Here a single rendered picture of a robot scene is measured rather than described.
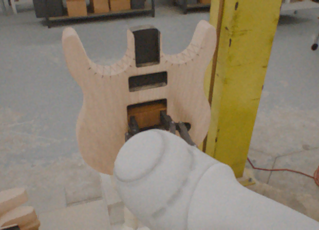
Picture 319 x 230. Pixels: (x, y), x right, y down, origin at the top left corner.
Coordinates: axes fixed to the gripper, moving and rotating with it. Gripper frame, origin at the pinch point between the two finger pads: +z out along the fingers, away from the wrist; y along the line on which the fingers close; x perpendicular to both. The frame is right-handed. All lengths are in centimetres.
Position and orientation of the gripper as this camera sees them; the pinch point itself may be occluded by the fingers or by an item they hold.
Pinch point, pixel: (148, 119)
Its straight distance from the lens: 74.8
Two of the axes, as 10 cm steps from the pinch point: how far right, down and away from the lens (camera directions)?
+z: -3.3, -5.6, 7.6
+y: 9.5, -1.9, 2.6
